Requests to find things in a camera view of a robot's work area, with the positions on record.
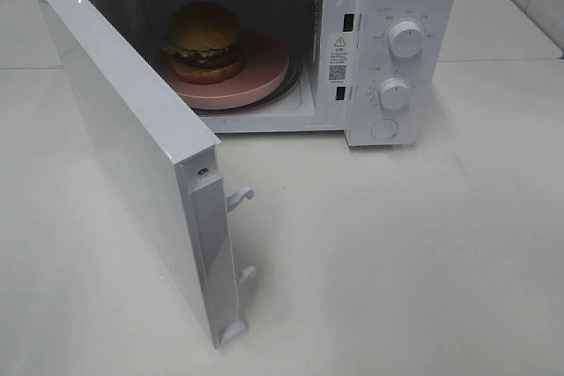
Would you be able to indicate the white upper power knob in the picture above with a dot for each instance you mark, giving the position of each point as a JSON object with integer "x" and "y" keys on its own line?
{"x": 405, "y": 38}

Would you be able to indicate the white microwave oven body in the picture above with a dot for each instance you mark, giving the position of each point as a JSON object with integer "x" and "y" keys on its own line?
{"x": 343, "y": 47}

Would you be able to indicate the glass microwave turntable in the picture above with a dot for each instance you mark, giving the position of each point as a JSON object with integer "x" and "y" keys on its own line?
{"x": 287, "y": 86}

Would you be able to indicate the white microwave door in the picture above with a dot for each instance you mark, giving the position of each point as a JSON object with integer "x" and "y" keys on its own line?
{"x": 161, "y": 157}

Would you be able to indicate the white lower timer knob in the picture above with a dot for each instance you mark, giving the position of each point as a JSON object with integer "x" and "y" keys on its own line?
{"x": 394, "y": 93}

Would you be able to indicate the pink round plate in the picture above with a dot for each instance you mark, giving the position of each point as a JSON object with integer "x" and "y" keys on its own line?
{"x": 258, "y": 68}

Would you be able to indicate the burger with lettuce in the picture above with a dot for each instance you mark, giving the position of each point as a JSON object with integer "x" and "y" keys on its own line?
{"x": 203, "y": 43}

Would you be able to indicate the round white door button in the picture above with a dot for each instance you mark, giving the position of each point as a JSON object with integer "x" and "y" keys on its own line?
{"x": 384, "y": 129}

